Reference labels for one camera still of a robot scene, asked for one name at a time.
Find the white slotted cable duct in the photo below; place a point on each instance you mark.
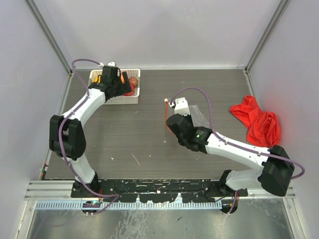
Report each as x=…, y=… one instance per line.
x=87, y=205

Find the red cloth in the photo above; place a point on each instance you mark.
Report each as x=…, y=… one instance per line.
x=263, y=128

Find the left aluminium frame post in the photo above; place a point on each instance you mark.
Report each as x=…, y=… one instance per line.
x=45, y=28

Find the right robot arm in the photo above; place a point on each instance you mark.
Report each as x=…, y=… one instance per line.
x=269, y=168

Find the right aluminium frame post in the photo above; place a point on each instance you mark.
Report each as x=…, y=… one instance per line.
x=279, y=10

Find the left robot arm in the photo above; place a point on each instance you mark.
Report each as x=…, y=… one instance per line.
x=66, y=133

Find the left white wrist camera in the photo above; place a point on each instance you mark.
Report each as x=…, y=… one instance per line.
x=113, y=64

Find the yellow lemon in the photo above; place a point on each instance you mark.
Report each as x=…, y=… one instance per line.
x=96, y=79

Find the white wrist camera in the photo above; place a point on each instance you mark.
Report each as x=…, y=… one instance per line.
x=180, y=106
x=113, y=64

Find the white plastic basket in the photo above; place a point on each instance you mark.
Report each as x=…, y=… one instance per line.
x=128, y=100

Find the red apple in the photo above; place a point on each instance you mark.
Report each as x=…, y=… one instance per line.
x=131, y=92

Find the aluminium frame post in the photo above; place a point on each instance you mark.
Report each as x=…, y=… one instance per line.
x=279, y=10
x=45, y=28

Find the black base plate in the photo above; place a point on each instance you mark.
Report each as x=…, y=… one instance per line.
x=160, y=191

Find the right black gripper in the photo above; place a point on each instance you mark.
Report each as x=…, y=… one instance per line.
x=189, y=118

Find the brown passion fruit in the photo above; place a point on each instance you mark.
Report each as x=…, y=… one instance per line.
x=133, y=81

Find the clear zip top bag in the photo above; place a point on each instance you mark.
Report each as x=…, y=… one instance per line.
x=198, y=118

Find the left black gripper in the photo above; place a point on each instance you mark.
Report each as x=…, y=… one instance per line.
x=124, y=87

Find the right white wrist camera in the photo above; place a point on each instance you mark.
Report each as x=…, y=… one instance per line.
x=180, y=106

